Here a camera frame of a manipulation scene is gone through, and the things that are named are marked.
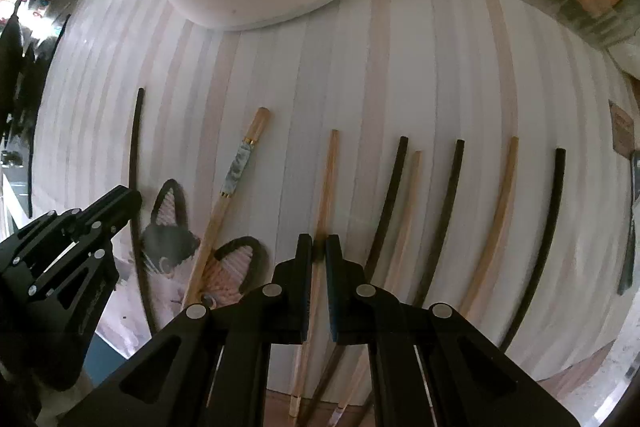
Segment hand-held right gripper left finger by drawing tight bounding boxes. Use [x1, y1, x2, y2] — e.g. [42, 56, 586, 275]
[60, 234, 314, 427]

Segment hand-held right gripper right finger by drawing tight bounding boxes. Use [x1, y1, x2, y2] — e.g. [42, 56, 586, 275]
[325, 234, 582, 427]

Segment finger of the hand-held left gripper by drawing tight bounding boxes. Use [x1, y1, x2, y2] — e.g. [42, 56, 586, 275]
[0, 186, 144, 260]
[9, 232, 122, 344]

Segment thin black chopstick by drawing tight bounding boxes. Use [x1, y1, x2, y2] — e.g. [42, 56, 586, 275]
[128, 87, 159, 334]
[499, 148, 567, 351]

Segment light wooden chopstick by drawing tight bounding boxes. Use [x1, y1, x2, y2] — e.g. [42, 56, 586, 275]
[327, 150, 424, 426]
[457, 136, 520, 316]
[288, 129, 340, 418]

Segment dark brown chopstick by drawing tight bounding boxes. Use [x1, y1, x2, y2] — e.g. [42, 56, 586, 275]
[412, 139, 466, 308]
[299, 136, 410, 427]

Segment wooden chopstick with patterned band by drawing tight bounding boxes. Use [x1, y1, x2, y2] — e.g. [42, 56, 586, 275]
[180, 107, 273, 309]

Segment striped cat print placemat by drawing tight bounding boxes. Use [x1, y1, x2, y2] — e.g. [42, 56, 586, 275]
[29, 0, 640, 390]

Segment brown paper label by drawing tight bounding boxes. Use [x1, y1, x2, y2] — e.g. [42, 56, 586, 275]
[608, 101, 637, 154]

